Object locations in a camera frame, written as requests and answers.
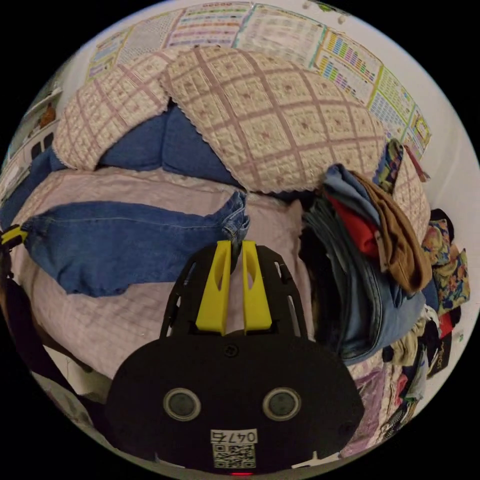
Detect checked cushion with floral edge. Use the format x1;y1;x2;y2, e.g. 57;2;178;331
373;138;432;241

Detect small checked pillow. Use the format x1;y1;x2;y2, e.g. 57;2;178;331
52;48;188;172

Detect pile of clothes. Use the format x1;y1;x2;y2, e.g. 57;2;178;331
299;163;434;367

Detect large checked pillow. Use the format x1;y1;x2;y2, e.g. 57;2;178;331
160;45;387;194

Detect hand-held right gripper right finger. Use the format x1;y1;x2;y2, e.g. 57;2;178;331
241;240;273;336

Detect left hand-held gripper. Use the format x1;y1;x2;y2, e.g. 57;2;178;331
0;224;30;280

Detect blue jeans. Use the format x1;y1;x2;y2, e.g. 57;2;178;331
19;190;251;299

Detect heap of mixed floral clothes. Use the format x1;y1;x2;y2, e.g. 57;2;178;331
381;209;472;443

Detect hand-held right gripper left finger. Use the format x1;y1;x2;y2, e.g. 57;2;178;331
195;240;233;336

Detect blue blanket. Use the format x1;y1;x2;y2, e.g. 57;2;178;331
0;145;67;230

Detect white shelf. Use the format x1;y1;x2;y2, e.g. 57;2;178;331
5;86;64;185

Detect blue pillow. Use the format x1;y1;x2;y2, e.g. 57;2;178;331
98;105;245;188

